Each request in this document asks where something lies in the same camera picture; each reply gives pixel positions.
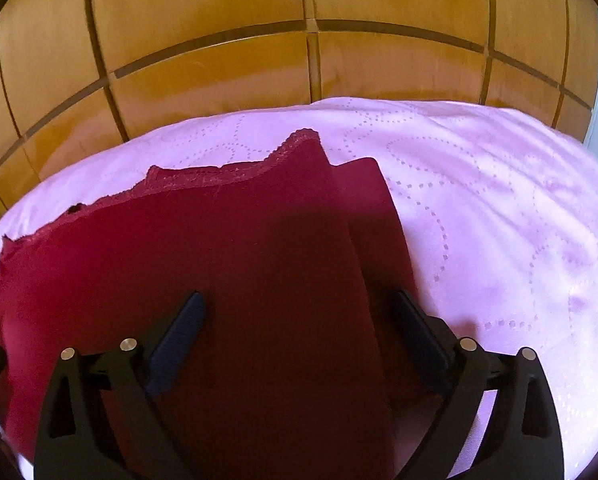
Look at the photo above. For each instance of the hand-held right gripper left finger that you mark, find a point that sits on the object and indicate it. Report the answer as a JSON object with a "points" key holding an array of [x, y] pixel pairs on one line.
{"points": [[176, 340]]}

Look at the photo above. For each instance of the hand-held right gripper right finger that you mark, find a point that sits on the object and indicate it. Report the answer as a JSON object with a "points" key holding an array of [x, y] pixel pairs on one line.
{"points": [[421, 340]]}

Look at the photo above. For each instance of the dark red embroidered top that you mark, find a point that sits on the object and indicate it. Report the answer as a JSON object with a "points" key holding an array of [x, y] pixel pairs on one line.
{"points": [[229, 240]]}

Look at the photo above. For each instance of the pink patterned bedspread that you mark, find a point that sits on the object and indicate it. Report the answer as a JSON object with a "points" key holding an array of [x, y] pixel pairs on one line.
{"points": [[504, 210]]}

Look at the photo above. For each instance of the wooden wardrobe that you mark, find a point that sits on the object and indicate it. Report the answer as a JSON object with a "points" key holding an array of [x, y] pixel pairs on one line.
{"points": [[204, 10]]}

